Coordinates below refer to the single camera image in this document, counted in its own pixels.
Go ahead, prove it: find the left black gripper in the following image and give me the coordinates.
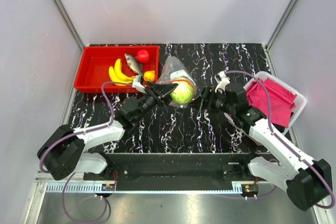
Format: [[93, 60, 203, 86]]
[[134, 80, 179, 122]]

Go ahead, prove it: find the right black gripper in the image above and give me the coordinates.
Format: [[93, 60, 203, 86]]
[[187, 87, 236, 115]]

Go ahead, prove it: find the yellow orange fake fruit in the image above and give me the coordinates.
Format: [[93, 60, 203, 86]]
[[144, 70, 155, 82]]

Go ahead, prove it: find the green fake cabbage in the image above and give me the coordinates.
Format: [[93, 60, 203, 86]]
[[171, 81, 194, 104]]

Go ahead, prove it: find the clear zip top bag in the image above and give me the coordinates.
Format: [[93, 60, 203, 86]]
[[157, 57, 197, 108]]

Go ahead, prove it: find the grey fake fish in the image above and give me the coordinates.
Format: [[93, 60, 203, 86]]
[[124, 53, 144, 77]]

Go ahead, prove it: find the red fake apple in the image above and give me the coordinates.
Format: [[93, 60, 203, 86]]
[[136, 49, 150, 63]]

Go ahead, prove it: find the yellow fake banana bunch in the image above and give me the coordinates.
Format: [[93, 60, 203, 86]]
[[109, 58, 135, 86]]

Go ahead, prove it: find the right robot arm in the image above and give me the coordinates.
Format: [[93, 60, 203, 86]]
[[194, 83, 335, 211]]

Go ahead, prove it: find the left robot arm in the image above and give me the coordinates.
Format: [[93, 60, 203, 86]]
[[37, 82, 178, 180]]

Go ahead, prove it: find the pink cloth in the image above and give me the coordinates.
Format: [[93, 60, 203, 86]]
[[246, 78, 297, 133]]

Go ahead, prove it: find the red plastic bin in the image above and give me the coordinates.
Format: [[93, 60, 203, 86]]
[[74, 45, 160, 93]]

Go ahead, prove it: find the white plastic basket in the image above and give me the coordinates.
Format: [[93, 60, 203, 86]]
[[225, 70, 307, 135]]

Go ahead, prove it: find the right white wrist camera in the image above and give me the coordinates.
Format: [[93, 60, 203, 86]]
[[215, 71, 230, 93]]

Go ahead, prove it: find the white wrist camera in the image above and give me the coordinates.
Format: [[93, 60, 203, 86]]
[[215, 71, 230, 93], [132, 75, 145, 93]]

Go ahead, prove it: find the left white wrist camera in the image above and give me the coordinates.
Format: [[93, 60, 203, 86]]
[[132, 75, 145, 93]]

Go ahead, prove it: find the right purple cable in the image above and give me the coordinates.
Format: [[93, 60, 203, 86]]
[[224, 70, 336, 208]]

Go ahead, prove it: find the purple cable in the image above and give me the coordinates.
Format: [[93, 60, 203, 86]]
[[224, 70, 336, 208], [38, 81, 137, 221]]

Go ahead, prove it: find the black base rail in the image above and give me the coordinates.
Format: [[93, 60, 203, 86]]
[[83, 152, 271, 183]]

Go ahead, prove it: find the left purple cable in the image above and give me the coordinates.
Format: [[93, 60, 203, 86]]
[[38, 81, 137, 221]]

